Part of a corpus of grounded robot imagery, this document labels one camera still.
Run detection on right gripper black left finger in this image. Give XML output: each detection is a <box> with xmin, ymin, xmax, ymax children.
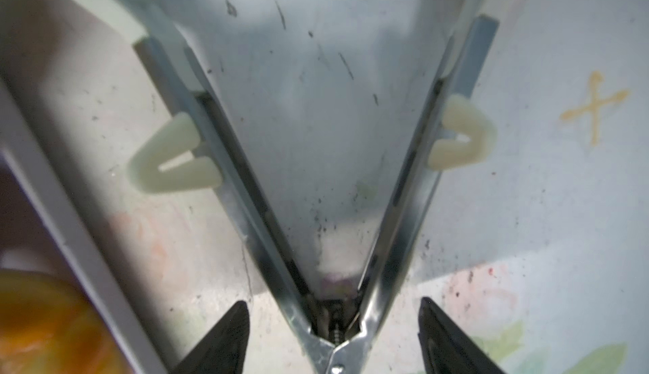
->
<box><xmin>172</xmin><ymin>301</ymin><xmax>250</xmax><ymax>374</ymax></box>

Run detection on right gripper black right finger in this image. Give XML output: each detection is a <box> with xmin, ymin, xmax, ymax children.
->
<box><xmin>418</xmin><ymin>297</ymin><xmax>504</xmax><ymax>374</ymax></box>

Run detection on braided ring bread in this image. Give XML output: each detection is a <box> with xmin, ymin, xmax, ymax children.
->
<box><xmin>1</xmin><ymin>269</ymin><xmax>132</xmax><ymax>373</ymax></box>

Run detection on metal kitchen tongs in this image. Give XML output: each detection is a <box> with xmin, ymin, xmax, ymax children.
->
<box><xmin>73</xmin><ymin>0</ymin><xmax>515</xmax><ymax>373</ymax></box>

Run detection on lavender plastic tray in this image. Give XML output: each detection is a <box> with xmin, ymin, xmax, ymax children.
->
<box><xmin>1</xmin><ymin>83</ymin><xmax>168</xmax><ymax>373</ymax></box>

